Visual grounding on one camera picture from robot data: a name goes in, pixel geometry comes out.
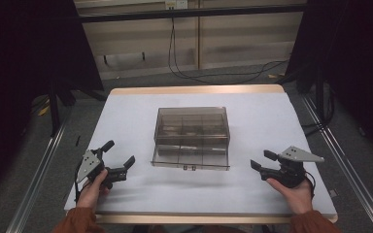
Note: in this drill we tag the clear grey plastic compartment box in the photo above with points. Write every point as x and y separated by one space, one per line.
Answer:
191 139

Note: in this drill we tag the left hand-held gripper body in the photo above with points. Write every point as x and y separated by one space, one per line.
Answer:
89 163

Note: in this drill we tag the black horizontal bar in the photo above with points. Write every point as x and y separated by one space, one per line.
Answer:
187 13

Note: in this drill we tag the black curtain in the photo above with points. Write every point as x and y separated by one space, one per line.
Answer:
22 64
353 58

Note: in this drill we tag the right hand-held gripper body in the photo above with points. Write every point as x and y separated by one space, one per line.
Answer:
292 168

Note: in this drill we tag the person's right hand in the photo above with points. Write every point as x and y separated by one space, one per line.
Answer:
295 196

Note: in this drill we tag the white table mat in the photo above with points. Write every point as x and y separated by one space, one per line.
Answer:
239 194

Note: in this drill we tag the metal floor rail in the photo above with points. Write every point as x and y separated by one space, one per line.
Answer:
346 171
35 181

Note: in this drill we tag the person's left hand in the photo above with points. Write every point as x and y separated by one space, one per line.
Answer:
91 191

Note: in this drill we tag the white wall socket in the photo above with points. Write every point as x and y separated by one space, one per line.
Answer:
176 4

